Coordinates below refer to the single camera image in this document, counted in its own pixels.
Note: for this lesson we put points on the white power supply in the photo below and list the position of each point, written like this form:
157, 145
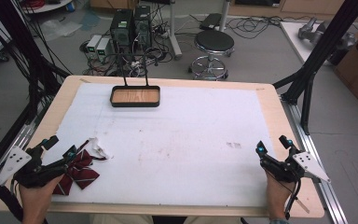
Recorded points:
93, 45
103, 48

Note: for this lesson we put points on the black metal frame stand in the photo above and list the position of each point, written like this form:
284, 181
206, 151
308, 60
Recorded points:
28, 53
321, 59

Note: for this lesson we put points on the clear plastic sheet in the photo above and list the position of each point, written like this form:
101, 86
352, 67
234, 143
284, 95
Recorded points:
59, 28

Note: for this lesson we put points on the white mat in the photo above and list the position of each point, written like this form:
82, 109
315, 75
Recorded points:
174, 146

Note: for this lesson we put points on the grey stand leg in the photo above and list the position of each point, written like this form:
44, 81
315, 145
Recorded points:
174, 34

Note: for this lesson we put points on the person's right hand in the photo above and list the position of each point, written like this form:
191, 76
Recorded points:
276, 194

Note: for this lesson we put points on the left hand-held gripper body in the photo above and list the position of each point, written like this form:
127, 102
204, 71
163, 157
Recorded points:
34, 174

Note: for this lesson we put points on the black round stool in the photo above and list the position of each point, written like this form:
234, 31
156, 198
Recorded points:
213, 46

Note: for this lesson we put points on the red striped bow tie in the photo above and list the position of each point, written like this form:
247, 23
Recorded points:
80, 172

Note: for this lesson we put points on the aluminium rail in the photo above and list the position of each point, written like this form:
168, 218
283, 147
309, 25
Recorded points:
9, 155
318, 174

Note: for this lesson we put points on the black computer tower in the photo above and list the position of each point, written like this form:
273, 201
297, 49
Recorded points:
121, 28
143, 25

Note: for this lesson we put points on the grey stand pole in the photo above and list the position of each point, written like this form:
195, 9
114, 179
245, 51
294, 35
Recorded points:
225, 12

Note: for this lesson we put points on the white floor board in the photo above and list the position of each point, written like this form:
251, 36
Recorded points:
295, 40

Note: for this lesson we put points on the person's left hand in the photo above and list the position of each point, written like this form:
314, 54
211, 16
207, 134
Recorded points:
37, 200

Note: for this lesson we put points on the white round table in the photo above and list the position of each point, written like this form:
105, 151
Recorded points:
45, 6

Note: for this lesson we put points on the black rack with wooden tray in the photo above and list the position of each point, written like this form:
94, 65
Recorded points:
135, 97

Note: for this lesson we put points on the black flat box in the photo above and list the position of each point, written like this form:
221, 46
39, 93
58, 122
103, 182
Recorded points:
211, 21

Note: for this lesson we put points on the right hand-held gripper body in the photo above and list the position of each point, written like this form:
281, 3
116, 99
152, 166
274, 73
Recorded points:
284, 171

